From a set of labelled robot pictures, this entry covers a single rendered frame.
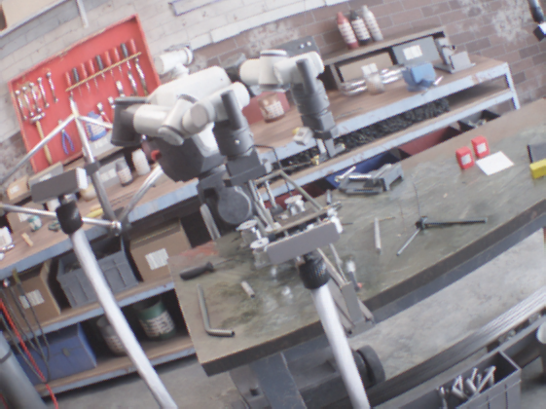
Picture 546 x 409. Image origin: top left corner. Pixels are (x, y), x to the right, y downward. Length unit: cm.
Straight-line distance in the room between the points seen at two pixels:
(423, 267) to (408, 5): 278
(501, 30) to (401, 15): 79
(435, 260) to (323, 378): 112
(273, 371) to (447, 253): 49
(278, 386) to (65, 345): 200
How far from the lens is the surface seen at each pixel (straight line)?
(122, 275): 349
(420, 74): 348
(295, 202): 232
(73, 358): 370
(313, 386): 276
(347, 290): 154
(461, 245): 178
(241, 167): 197
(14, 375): 352
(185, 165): 240
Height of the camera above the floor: 164
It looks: 17 degrees down
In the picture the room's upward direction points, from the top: 21 degrees counter-clockwise
